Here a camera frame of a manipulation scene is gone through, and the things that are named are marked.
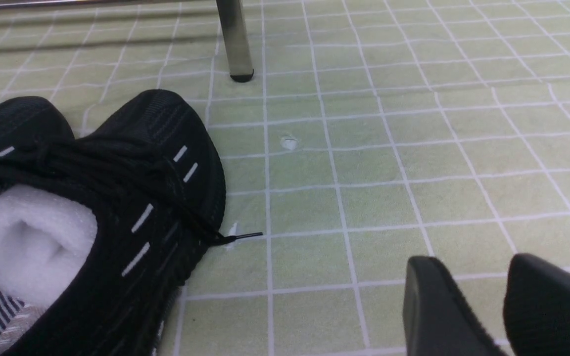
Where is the black mesh sneaker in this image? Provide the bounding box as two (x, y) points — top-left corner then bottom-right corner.
(0, 95), (74, 156)
(0, 89), (240, 356)

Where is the black mesh sneaker left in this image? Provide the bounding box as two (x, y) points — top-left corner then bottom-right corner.
(0, 95), (74, 156)

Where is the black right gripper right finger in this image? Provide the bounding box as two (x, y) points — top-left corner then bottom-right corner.
(503, 253), (570, 356)

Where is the green checkered tablecloth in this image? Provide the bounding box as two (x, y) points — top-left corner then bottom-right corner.
(0, 0), (570, 356)

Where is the silver metal shoe rack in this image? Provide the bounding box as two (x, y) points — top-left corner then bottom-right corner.
(0, 0), (255, 83)

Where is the black mesh sneaker right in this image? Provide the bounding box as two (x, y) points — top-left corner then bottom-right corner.
(0, 89), (240, 356)

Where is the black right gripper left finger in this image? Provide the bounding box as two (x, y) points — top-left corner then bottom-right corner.
(402, 256), (505, 356)

